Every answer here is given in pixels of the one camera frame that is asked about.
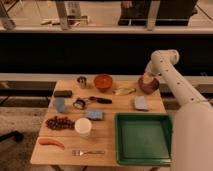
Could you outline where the red yellow apple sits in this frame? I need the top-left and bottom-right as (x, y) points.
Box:
(143, 77), (154, 85)

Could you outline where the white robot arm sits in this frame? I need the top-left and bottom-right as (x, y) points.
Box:
(145, 50), (213, 171)

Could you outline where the purple bowl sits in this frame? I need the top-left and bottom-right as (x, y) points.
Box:
(138, 77), (159, 94)

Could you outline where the red orange bowl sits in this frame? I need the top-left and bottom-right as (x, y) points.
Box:
(94, 74), (113, 92)

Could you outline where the yellow banana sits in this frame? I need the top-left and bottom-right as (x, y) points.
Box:
(114, 88), (136, 96)

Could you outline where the green plastic tray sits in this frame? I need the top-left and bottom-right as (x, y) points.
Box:
(114, 113), (172, 167)

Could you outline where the small metal cup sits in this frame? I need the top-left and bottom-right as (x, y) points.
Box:
(77, 76), (87, 89)

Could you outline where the blue sponge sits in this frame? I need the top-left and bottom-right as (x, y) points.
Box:
(85, 110), (103, 121)

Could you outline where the small dark round tin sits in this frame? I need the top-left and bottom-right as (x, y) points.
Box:
(73, 98), (86, 110)

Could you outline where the white paper cup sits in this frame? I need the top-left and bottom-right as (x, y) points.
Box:
(74, 118), (92, 137)

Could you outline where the wooden table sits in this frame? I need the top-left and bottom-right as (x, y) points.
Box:
(31, 80), (165, 166)

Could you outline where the black rectangular block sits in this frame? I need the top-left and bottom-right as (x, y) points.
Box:
(53, 90), (72, 98)

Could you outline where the bunch of dark grapes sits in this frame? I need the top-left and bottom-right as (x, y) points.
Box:
(46, 116), (75, 130)

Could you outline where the silver fork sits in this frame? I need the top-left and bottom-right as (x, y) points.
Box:
(72, 150), (105, 156)

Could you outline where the black handled tool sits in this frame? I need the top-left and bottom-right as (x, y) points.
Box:
(89, 96), (112, 104)

